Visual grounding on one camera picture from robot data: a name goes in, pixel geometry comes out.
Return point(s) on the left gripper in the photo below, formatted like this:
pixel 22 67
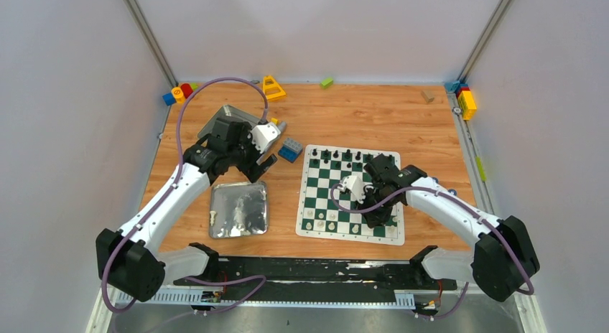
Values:
pixel 252 156

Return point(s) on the yellow triangle toy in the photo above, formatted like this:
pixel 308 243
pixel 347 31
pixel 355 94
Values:
pixel 272 89

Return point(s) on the grey and blue brick stack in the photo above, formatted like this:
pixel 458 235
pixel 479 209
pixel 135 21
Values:
pixel 290 150

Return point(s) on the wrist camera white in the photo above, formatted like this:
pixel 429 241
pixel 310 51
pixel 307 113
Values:
pixel 358 189
pixel 264 135

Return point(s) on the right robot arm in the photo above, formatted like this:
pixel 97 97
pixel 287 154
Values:
pixel 501 260

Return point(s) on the coloured blocks cluster left corner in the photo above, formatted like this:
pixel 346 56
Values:
pixel 179 94

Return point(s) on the green block at back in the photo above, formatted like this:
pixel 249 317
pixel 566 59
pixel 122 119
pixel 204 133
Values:
pixel 327 82

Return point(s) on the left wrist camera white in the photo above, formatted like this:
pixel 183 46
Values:
pixel 264 135

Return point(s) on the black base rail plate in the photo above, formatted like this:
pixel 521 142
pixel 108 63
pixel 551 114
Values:
pixel 322 280

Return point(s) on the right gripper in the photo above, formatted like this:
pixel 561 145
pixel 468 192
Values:
pixel 374 219

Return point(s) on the brown wooden block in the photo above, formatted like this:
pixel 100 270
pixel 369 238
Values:
pixel 428 96

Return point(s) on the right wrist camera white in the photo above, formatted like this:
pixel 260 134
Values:
pixel 358 189

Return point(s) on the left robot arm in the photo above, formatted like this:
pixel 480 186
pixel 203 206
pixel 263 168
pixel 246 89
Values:
pixel 129 259

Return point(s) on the green white chess board mat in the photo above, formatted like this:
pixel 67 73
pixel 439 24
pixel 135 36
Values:
pixel 317 214

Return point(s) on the coloured brick stack right corner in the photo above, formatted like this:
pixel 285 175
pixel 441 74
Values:
pixel 465 98

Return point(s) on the grey toy microphone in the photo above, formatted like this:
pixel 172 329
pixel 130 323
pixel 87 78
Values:
pixel 282 126

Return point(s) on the silver tin lid tray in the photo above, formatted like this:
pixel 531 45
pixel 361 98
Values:
pixel 238 210

